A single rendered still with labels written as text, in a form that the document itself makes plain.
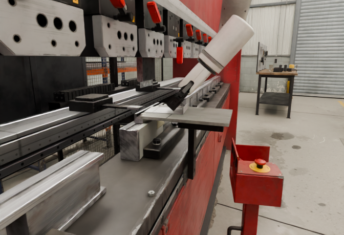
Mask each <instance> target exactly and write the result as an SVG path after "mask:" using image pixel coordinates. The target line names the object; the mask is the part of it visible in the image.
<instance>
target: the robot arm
mask: <svg viewBox="0 0 344 235"><path fill-rule="evenodd" d="M251 1H252V0H222V9H221V16H220V23H219V30H218V33H217V34H216V35H215V37H214V38H213V39H212V40H211V41H210V42H209V44H208V45H207V46H206V47H205V48H204V50H203V51H202V52H201V53H200V54H199V55H198V56H199V57H200V59H199V58H198V59H197V60H198V62H199V63H198V64H197V65H196V66H195V67H194V68H193V69H192V70H191V71H190V72H189V73H188V74H187V75H186V77H185V78H184V79H183V80H182V81H181V82H180V83H179V84H178V87H182V88H181V89H180V91H179V92H178V93H177V94H176V95H174V96H173V98H172V99H171V100H170V101H169V102H168V103H167V106H168V107H169V108H170V109H172V110H173V111H174V110H175V109H176V108H177V107H178V106H179V105H180V104H181V103H182V102H183V101H184V99H185V97H186V96H187V95H188V96H189V95H191V94H192V93H193V92H194V91H195V90H196V89H197V88H198V87H199V86H200V85H201V84H202V83H203V82H204V81H205V80H206V79H207V78H208V77H209V76H210V75H211V73H212V74H213V75H216V73H215V72H217V73H220V72H221V71H222V70H223V68H224V67H225V66H226V65H227V64H228V63H229V62H230V61H231V60H232V59H233V57H234V56H235V55H236V54H237V53H238V52H239V50H240V49H241V48H242V47H243V46H244V45H245V44H246V43H247V42H248V41H249V39H250V38H251V37H252V36H253V35H254V30H253V28H252V27H251V26H250V25H249V24H248V23H247V22H246V18H247V14H248V11H249V7H250V4H251Z"/></svg>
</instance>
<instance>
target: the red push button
mask: <svg viewBox="0 0 344 235"><path fill-rule="evenodd" d="M254 162H255V164H256V167H257V168H259V169H262V168H263V165H265V164H266V161H265V160H263V159H255V161H254Z"/></svg>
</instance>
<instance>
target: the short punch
mask: <svg viewBox="0 0 344 235"><path fill-rule="evenodd" d="M153 79H155V58H154V57H137V81H138V82H140V88H143V87H147V86H151V85H153Z"/></svg>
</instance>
